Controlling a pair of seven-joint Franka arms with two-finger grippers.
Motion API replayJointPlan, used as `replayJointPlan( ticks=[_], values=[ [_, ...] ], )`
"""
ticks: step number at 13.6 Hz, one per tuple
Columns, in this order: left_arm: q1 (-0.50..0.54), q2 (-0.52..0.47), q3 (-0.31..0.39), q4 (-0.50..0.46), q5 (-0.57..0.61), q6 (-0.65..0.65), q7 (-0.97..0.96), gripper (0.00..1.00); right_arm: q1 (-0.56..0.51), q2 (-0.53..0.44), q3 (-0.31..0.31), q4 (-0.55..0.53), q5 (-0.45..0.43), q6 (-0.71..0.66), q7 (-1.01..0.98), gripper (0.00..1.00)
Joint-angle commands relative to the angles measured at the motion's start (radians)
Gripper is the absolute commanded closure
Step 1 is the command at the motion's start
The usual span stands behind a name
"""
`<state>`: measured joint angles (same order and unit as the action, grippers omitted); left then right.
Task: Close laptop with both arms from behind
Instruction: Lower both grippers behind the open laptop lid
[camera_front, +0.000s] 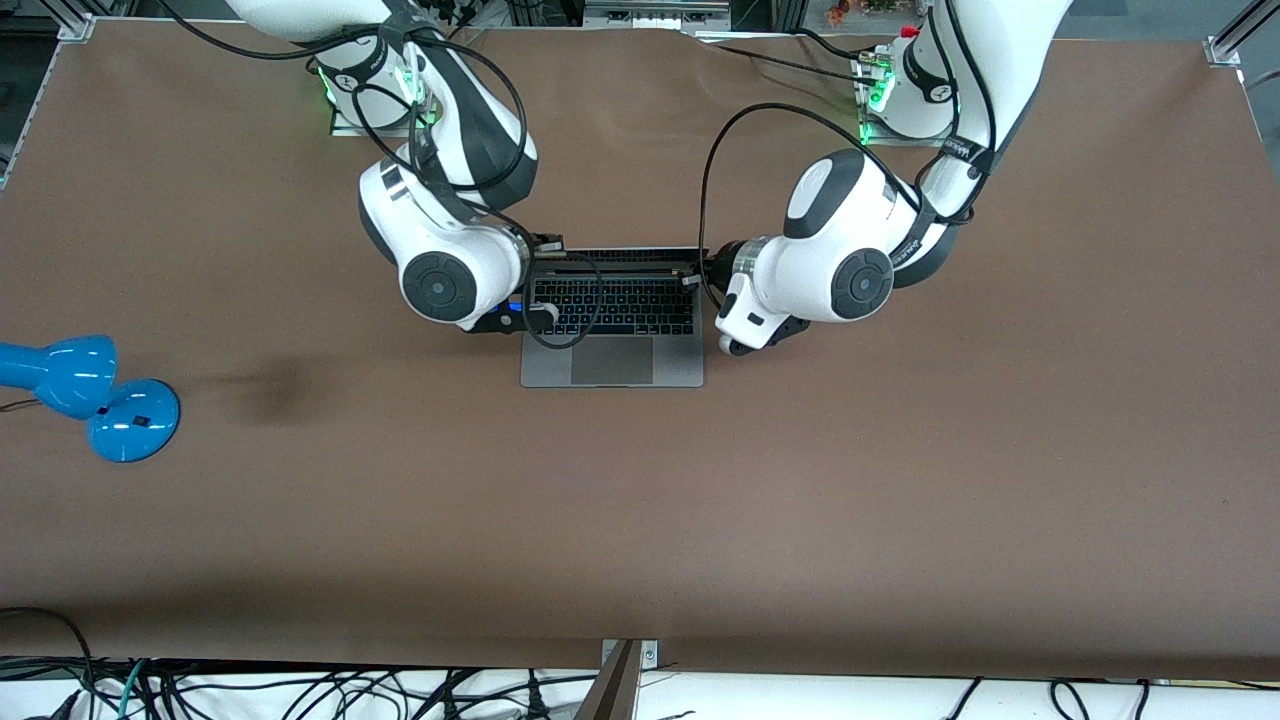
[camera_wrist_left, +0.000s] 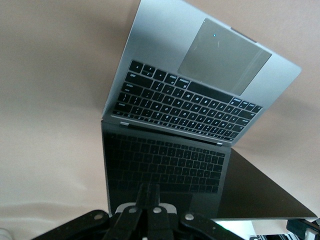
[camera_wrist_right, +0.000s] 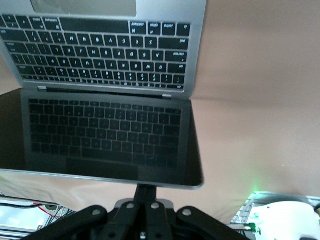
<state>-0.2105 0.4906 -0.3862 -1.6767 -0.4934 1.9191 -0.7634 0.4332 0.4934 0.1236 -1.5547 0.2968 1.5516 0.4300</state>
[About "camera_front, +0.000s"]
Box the grey laptop computer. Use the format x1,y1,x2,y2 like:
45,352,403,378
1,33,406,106
520,247,708,389

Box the grey metal box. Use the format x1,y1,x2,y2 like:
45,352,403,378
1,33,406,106
583,0,733,31

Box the brown table cover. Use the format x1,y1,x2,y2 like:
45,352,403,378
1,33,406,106
0,18,1280,683

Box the blue desk lamp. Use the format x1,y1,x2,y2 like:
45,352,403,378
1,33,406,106
0,335,182,464

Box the aluminium corner profile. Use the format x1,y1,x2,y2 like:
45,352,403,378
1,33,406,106
40,0,96,43
1205,0,1280,69

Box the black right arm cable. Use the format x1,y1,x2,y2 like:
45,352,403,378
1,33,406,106
155,0,606,352

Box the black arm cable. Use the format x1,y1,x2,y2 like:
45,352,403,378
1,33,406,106
155,0,606,352
697,0,1001,311

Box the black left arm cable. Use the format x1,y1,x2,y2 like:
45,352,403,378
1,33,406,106
697,0,1001,311

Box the long black table cable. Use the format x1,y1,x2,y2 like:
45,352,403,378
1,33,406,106
690,35,871,89

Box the short curved black cable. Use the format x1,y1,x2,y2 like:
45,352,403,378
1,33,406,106
795,28,866,61

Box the brown wooden post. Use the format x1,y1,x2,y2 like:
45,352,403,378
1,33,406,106
575,640,641,720

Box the white sheet under cables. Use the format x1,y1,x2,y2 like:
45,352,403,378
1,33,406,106
0,655,1280,720

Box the tangled black cables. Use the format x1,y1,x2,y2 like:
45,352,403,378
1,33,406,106
140,662,601,720

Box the teal cable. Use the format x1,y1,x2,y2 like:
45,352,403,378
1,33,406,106
116,658,151,720

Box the black looped floor cable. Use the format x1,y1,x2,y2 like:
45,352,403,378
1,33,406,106
0,606,97,720

